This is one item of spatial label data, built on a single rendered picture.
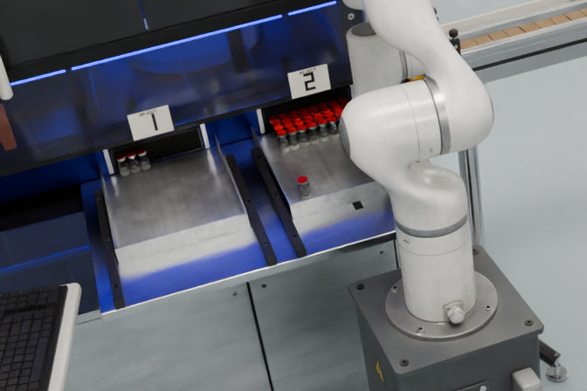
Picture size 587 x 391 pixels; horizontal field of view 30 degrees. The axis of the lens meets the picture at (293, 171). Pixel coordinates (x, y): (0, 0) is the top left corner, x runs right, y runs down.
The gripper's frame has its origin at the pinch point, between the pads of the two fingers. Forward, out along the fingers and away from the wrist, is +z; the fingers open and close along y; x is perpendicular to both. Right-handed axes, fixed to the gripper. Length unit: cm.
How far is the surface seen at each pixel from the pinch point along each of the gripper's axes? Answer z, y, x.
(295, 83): -10.7, 9.9, -28.4
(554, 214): 91, -76, -96
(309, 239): 4.3, 18.5, 6.3
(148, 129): -9, 42, -28
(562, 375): 91, -46, -27
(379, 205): 4.2, 3.2, 1.7
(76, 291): 12, 64, -9
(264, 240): 2.3, 26.8, 5.6
